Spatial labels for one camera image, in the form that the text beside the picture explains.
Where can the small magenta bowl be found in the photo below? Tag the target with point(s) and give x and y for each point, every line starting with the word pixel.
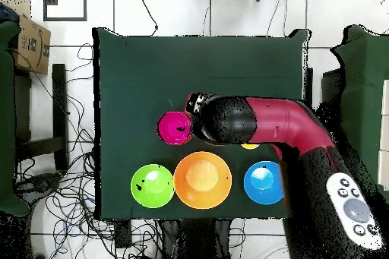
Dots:
pixel 173 128

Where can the yellow cup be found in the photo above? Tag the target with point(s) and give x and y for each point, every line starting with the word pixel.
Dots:
pixel 249 146

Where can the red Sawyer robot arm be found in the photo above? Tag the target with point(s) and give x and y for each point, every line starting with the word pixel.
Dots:
pixel 288 122

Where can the white box stack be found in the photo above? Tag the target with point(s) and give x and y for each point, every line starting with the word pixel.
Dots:
pixel 385 125

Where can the dark green tablecloth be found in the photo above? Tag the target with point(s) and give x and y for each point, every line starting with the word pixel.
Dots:
pixel 197 64

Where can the large orange-yellow bowl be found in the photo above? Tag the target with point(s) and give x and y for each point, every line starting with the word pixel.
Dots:
pixel 202 180

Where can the large green bowl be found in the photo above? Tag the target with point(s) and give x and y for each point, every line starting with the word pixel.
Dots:
pixel 149 192

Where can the large blue bowl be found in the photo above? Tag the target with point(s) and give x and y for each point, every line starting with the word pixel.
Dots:
pixel 263 183

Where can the black metal stand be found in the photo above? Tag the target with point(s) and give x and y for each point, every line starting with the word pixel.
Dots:
pixel 60 104

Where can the green cloth-covered table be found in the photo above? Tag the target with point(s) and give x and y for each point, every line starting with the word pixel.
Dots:
pixel 6 119
pixel 364 73

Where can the cardboard box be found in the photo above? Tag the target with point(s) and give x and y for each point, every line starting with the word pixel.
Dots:
pixel 32 46

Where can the black square frame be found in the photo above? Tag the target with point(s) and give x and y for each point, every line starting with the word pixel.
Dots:
pixel 65 19

